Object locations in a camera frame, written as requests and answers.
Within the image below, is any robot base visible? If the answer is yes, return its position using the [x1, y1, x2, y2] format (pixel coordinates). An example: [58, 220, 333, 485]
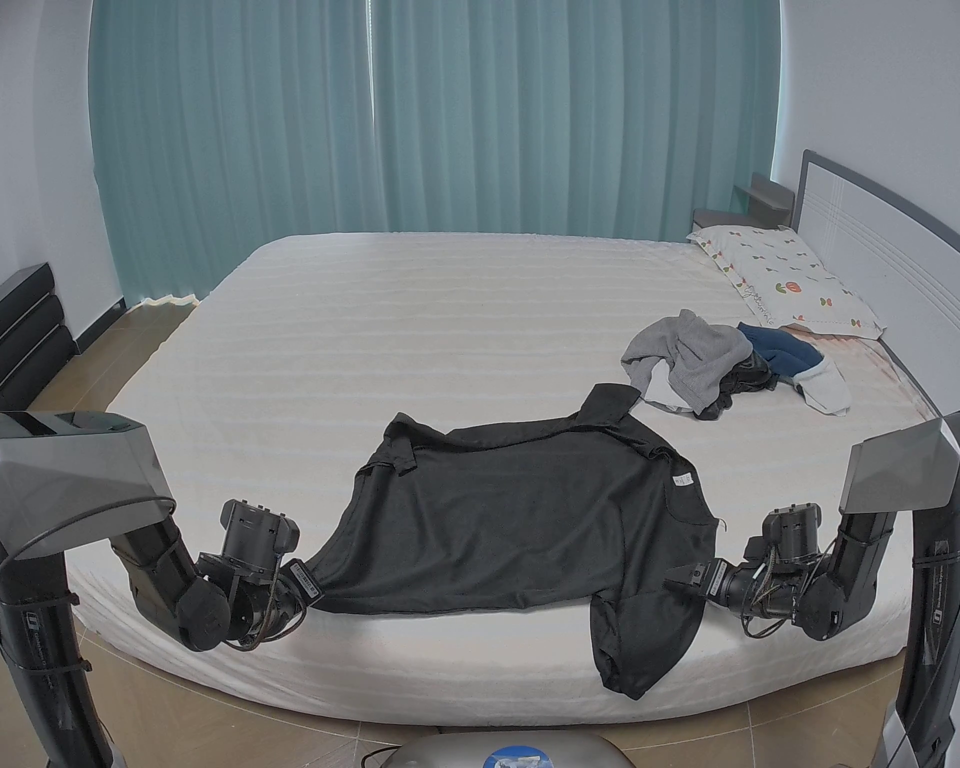
[378, 733, 630, 768]

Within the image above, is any blue-green curtain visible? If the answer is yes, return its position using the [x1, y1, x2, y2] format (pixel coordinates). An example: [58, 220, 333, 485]
[88, 0, 375, 307]
[371, 0, 785, 243]

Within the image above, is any bed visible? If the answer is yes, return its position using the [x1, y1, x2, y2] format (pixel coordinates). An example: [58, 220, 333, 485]
[63, 148, 960, 732]

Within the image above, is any black chest of drawers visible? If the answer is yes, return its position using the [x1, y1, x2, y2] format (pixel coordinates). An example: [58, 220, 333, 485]
[0, 262, 78, 414]

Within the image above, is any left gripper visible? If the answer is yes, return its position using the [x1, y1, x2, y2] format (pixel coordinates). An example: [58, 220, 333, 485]
[240, 556, 325, 640]

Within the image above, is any pile of clothes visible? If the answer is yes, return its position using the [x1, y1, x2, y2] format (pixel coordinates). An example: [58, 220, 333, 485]
[621, 307, 856, 421]

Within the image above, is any black T-shirt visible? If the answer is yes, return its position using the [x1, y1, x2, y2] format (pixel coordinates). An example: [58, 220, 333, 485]
[306, 382, 725, 700]

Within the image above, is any white printed pillow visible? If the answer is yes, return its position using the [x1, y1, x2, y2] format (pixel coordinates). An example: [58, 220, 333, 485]
[686, 223, 886, 340]

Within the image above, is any grey bedside table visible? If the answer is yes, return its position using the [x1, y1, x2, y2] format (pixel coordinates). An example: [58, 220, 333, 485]
[691, 172, 796, 230]

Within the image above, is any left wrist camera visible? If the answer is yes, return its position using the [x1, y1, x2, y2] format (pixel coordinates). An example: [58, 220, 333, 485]
[271, 513, 303, 562]

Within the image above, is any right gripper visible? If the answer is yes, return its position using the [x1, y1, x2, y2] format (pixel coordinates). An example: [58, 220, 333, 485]
[691, 558, 751, 607]

